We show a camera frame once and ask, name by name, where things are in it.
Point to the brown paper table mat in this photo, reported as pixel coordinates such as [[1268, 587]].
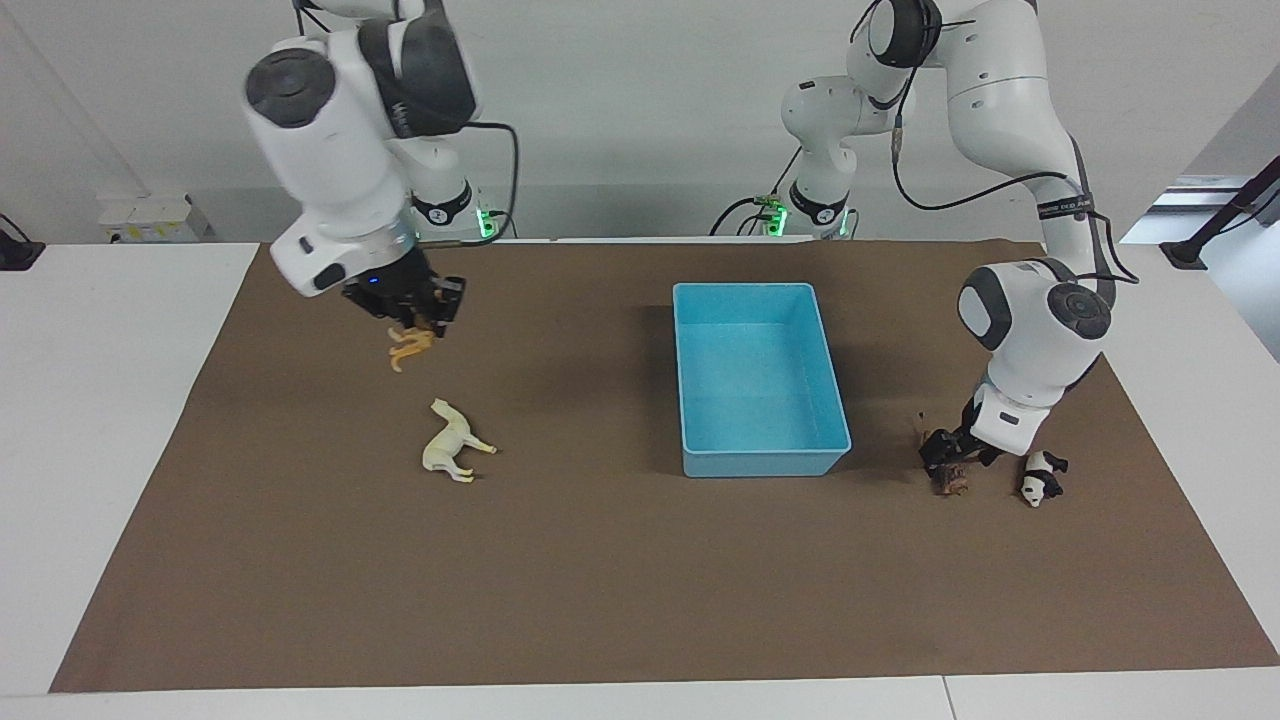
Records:
[[600, 580]]

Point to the white cardboard box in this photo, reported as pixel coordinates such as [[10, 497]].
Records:
[[150, 218]]

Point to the black and white panda toy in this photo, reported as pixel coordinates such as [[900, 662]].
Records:
[[1040, 472]]

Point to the cream white horse toy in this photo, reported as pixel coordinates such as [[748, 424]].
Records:
[[447, 445]]

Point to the black angled stand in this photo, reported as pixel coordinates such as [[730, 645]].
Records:
[[1185, 252]]

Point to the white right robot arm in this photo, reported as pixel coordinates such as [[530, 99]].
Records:
[[330, 150]]

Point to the brown lion toy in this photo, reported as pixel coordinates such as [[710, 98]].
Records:
[[950, 487]]

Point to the light blue plastic storage box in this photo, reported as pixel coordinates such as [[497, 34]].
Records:
[[760, 380]]

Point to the small black table clamp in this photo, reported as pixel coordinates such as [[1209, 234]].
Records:
[[18, 252]]

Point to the orange striped tiger toy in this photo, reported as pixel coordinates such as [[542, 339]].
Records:
[[410, 347]]

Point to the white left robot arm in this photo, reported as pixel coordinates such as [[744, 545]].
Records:
[[1030, 330]]

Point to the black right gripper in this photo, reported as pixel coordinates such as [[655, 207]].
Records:
[[390, 285]]

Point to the grey wall ledge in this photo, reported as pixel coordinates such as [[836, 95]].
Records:
[[1190, 195]]

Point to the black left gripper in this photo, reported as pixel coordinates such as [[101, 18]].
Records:
[[972, 435]]

